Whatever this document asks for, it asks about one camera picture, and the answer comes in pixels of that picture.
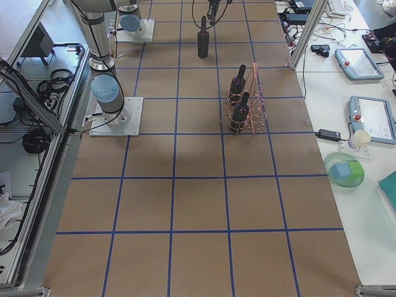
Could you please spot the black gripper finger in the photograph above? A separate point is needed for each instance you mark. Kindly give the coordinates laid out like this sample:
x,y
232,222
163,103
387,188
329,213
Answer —
x,y
213,9

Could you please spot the dark wine bottle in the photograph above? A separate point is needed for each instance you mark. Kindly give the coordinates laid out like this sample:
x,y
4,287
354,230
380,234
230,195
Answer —
x,y
203,39

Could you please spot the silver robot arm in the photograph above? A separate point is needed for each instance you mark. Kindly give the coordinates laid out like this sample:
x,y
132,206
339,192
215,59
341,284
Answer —
x,y
105,86
132,11

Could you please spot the dark bottle in basket left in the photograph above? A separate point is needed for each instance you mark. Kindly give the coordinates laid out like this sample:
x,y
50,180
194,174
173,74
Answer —
x,y
237,86

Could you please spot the dark bottle in basket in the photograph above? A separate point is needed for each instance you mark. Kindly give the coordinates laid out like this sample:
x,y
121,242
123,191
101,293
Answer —
x,y
240,114
237,86

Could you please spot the dark bottle in basket right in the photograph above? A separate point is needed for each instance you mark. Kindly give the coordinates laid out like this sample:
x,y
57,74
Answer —
x,y
240,114

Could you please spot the blue teach pendant far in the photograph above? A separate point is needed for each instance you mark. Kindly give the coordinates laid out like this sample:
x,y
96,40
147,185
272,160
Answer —
x,y
358,64

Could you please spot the blue teach pendant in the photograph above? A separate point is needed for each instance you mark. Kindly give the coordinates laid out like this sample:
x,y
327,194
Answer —
x,y
358,64
373,115

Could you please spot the black power brick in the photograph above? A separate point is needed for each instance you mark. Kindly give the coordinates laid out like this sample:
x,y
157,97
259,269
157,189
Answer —
x,y
328,135

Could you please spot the blue teach pendant near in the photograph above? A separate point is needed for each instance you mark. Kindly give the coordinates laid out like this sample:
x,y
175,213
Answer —
x,y
373,115

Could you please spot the white paper cup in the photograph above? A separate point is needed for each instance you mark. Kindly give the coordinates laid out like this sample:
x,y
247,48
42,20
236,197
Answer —
x,y
358,139

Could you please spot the green bowl with blocks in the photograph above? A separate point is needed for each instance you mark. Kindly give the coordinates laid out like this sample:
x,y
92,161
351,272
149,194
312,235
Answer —
x,y
344,170

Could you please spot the teal book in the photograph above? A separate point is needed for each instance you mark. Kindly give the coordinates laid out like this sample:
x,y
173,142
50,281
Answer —
x,y
388,186

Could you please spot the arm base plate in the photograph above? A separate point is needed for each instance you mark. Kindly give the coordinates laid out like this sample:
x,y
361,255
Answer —
x,y
114,125
135,31

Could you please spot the copper wire wine basket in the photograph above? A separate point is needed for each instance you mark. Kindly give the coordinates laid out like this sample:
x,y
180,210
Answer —
x,y
257,116

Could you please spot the aluminium frame post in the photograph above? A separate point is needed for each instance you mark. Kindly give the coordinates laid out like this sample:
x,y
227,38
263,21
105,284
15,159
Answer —
x,y
309,27

